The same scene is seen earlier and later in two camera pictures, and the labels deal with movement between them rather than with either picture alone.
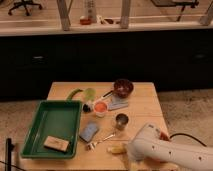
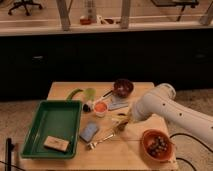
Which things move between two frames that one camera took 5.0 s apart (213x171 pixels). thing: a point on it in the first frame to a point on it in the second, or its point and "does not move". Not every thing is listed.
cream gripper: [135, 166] to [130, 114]
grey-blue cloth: [117, 103] does not move
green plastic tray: [59, 119] does not move
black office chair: [24, 3] does not move
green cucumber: [69, 97] does not move
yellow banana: [117, 149] to [118, 118]
